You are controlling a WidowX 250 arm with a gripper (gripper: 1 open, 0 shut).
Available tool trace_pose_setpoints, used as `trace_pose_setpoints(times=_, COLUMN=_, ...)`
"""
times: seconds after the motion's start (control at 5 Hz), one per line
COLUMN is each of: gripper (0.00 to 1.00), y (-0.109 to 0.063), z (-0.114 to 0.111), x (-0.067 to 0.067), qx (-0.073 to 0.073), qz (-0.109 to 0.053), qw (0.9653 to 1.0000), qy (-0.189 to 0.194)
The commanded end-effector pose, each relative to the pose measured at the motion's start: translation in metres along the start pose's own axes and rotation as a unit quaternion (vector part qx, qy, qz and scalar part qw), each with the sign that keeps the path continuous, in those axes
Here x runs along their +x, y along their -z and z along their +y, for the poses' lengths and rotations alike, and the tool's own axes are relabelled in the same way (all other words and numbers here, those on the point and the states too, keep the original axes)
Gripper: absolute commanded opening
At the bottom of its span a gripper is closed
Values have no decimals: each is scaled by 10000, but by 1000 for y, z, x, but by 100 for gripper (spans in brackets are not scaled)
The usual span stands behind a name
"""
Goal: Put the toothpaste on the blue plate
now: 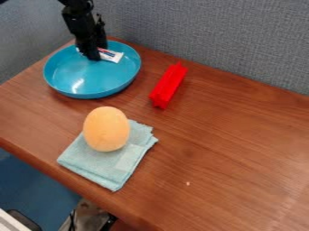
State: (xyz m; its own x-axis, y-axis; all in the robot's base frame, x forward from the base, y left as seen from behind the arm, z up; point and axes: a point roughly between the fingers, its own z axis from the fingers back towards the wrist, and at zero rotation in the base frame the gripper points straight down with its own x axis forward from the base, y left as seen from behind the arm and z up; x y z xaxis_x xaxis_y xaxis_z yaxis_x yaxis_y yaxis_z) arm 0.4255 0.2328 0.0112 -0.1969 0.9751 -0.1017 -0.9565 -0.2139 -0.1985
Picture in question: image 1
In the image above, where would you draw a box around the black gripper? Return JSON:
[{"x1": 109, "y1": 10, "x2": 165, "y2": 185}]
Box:
[{"x1": 61, "y1": 6, "x2": 107, "y2": 60}]

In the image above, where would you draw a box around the white toothpaste tube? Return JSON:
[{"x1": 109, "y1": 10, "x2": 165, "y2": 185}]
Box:
[{"x1": 74, "y1": 46, "x2": 125, "y2": 64}]

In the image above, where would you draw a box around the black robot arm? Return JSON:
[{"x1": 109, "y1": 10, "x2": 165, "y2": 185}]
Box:
[{"x1": 57, "y1": 0, "x2": 107, "y2": 61}]

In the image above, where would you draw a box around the blue plate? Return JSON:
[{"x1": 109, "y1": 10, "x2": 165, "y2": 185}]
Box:
[{"x1": 42, "y1": 41, "x2": 141, "y2": 99}]

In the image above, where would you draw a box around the red plastic block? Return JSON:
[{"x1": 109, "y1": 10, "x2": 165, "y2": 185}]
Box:
[{"x1": 148, "y1": 62, "x2": 188, "y2": 109}]

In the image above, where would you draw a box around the orange egg-shaped ball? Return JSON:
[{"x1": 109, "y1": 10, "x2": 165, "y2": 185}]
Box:
[{"x1": 81, "y1": 106, "x2": 129, "y2": 152}]

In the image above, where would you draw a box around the light blue folded cloth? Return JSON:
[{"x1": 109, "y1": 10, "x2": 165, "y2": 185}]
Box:
[{"x1": 56, "y1": 120, "x2": 157, "y2": 191}]

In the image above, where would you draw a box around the metal table leg bracket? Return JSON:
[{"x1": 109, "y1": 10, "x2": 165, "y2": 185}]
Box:
[{"x1": 57, "y1": 199, "x2": 117, "y2": 231}]

